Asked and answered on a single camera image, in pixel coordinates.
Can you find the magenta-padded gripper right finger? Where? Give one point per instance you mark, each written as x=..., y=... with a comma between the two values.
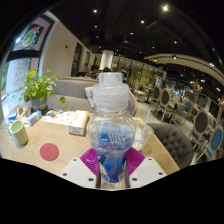
x=146, y=171

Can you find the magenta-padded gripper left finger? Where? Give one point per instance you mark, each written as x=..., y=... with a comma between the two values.
x=77, y=171

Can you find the clear blue-labelled drink bottle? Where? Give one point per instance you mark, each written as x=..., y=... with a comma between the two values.
x=110, y=133

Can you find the flat round red coaster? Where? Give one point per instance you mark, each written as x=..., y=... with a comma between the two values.
x=49, y=152

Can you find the clear plastic cup with straw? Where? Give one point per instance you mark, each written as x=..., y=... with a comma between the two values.
x=144, y=133

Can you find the grey tufted chair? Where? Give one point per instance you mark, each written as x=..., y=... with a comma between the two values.
x=175, y=143

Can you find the flat white cardboard box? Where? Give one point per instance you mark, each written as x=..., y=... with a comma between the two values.
x=68, y=119

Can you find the light blue tissue box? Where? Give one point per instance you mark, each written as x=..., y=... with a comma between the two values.
x=33, y=118

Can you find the light green mug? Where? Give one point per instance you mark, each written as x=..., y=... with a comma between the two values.
x=19, y=133

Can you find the group of blue-backed dining chairs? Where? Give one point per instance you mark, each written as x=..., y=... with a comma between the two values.
x=200, y=123

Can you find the grey patterned cushion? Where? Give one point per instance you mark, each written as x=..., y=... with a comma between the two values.
x=90, y=96

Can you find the grey upholstered booth sofa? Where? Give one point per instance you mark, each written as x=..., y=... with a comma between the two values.
x=71, y=91

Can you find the brown cardboard holder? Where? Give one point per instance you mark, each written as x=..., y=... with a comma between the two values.
x=23, y=112

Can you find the green potted plant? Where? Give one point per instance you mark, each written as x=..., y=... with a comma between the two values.
x=38, y=88

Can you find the person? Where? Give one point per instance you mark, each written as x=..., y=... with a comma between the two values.
x=93, y=71
x=124, y=76

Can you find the group of ceiling spot lights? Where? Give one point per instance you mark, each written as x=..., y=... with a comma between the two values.
x=142, y=22

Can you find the colourful framed wall poster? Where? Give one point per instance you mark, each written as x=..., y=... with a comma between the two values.
x=31, y=35

